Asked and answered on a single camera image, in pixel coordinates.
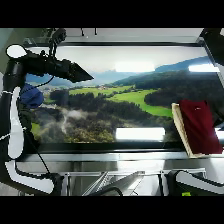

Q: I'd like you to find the beige garment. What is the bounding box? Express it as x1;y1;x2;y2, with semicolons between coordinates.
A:
171;102;215;160

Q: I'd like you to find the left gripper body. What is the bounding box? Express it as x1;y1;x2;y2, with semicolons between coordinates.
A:
45;58;80;83

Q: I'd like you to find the black cable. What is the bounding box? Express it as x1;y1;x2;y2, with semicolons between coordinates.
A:
24;128;53;176

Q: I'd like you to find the silver frame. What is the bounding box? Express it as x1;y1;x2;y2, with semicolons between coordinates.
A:
20;35;224;197

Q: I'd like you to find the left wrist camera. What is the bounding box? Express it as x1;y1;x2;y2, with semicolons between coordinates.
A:
47;28;68;60

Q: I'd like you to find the red T-shirt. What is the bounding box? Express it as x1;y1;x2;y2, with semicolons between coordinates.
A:
178;98;224;156

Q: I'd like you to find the blue garment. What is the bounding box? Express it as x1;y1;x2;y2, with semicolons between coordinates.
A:
19;82;45;110

